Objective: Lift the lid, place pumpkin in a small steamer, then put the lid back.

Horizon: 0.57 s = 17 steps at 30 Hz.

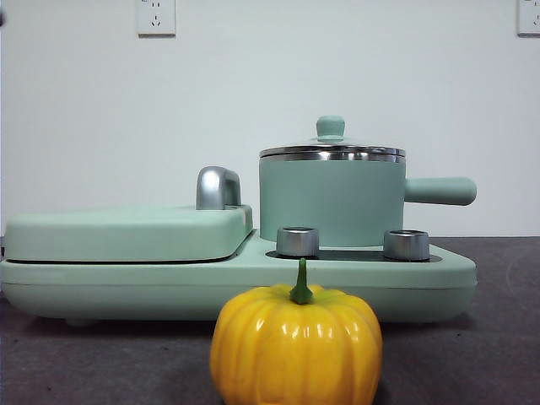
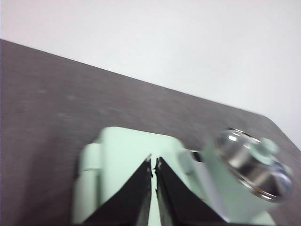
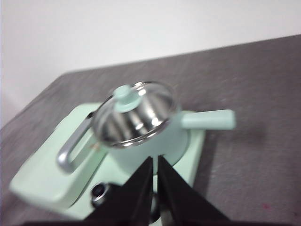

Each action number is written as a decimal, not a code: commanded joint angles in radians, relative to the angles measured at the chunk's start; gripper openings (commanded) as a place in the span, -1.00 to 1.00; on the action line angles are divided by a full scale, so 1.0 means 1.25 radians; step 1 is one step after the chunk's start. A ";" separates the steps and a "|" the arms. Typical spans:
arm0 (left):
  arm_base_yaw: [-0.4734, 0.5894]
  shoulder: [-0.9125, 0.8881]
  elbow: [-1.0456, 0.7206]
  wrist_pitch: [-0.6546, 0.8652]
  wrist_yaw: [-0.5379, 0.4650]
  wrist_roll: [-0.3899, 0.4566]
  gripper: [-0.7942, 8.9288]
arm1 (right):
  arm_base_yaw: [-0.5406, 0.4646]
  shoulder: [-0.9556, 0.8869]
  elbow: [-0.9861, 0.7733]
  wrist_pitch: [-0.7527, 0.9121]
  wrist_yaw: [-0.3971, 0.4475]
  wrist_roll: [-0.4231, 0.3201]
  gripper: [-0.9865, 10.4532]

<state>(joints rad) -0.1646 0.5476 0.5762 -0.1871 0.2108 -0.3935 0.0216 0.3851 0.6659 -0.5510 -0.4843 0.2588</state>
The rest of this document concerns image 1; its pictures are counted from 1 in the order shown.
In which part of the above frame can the silver griddle cover handle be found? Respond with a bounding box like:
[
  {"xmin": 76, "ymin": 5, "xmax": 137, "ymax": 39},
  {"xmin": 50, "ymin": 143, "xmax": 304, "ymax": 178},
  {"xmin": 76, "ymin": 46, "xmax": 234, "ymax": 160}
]
[{"xmin": 195, "ymin": 166, "xmax": 243, "ymax": 211}]

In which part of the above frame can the mint green cooker base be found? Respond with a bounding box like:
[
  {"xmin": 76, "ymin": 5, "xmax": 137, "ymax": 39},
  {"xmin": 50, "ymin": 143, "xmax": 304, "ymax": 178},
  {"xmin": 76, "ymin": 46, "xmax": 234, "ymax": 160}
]
[{"xmin": 0, "ymin": 235, "xmax": 478, "ymax": 328}]

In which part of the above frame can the mint green griddle cover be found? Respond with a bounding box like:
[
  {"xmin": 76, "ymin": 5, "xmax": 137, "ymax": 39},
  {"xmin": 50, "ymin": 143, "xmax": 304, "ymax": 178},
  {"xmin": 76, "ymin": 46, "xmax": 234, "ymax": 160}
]
[{"xmin": 3, "ymin": 203, "xmax": 257, "ymax": 262}]

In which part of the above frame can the black control panel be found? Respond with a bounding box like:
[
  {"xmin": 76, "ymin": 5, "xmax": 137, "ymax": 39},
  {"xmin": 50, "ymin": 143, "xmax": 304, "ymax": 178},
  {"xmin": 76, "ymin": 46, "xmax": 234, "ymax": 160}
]
[{"xmin": 266, "ymin": 247, "xmax": 442, "ymax": 261}]

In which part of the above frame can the silver control knob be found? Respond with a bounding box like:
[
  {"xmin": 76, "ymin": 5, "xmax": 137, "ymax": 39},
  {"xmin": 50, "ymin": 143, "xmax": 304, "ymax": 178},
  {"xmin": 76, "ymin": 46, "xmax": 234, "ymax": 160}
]
[
  {"xmin": 383, "ymin": 229, "xmax": 431, "ymax": 260},
  {"xmin": 276, "ymin": 226, "xmax": 321, "ymax": 257}
]

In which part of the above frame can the yellow pumpkin with green stem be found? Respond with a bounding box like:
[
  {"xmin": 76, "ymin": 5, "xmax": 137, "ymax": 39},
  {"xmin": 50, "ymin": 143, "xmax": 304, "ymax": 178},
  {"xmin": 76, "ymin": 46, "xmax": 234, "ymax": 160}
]
[{"xmin": 209, "ymin": 257, "xmax": 384, "ymax": 405}]

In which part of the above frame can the glass lid with green knob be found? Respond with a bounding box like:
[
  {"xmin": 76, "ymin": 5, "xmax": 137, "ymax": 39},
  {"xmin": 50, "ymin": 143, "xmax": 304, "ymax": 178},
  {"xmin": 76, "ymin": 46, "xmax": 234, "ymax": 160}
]
[{"xmin": 258, "ymin": 115, "xmax": 407, "ymax": 156}]

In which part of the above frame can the white wall socket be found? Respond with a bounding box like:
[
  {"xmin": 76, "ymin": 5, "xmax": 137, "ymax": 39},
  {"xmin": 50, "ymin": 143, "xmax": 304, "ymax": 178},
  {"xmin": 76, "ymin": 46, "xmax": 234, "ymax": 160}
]
[
  {"xmin": 516, "ymin": 0, "xmax": 540, "ymax": 37},
  {"xmin": 137, "ymin": 0, "xmax": 177, "ymax": 39}
]

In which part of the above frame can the mint green pot with handle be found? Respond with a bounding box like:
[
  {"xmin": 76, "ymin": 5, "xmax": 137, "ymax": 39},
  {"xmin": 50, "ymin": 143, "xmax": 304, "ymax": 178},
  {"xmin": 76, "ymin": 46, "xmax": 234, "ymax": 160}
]
[{"xmin": 257, "ymin": 152, "xmax": 478, "ymax": 248}]

